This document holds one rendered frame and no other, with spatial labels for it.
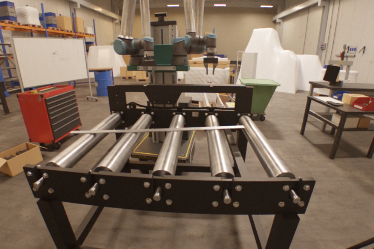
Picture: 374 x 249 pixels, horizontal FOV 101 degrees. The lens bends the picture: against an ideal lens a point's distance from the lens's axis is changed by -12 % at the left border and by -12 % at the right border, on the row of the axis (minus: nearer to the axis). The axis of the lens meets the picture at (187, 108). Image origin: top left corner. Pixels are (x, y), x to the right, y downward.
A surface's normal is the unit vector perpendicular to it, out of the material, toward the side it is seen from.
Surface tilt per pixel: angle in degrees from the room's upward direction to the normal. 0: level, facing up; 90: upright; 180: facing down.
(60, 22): 90
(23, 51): 90
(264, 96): 101
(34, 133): 90
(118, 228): 0
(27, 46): 90
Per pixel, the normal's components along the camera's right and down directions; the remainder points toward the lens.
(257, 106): -0.20, 0.47
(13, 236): 0.00, -0.95
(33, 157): 0.95, 0.09
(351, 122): 0.04, 0.30
